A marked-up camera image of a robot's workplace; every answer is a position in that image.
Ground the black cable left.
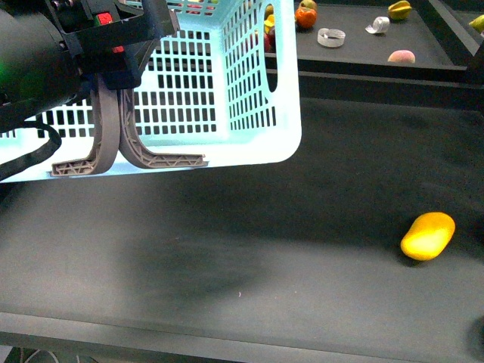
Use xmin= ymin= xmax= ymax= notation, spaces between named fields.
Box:
xmin=0 ymin=119 xmax=63 ymax=182

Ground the yellow mango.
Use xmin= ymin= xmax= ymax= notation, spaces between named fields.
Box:
xmin=400 ymin=212 xmax=456 ymax=262

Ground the yellow starfruit right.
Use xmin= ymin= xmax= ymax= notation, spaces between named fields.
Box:
xmin=388 ymin=0 xmax=413 ymax=21

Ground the yellow starfruit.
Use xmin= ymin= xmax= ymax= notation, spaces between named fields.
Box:
xmin=264 ymin=14 xmax=275 ymax=33
xmin=388 ymin=0 xmax=413 ymax=21

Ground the red apple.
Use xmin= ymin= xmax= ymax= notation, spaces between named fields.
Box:
xmin=263 ymin=33 xmax=273 ymax=53

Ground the green fruit far right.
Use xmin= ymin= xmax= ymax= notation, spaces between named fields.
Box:
xmin=469 ymin=14 xmax=484 ymax=33

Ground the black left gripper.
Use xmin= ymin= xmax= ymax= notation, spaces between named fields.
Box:
xmin=45 ymin=1 xmax=180 ymax=90

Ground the white tape ring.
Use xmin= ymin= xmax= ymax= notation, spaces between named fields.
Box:
xmin=317 ymin=27 xmax=346 ymax=48

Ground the orange persimmon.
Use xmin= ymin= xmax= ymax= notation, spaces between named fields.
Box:
xmin=295 ymin=8 xmax=318 ymax=29

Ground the yellow starfruit centre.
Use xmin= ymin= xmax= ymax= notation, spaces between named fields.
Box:
xmin=264 ymin=14 xmax=275 ymax=33

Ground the pink peach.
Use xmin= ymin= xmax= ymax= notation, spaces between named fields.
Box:
xmin=387 ymin=49 xmax=416 ymax=64

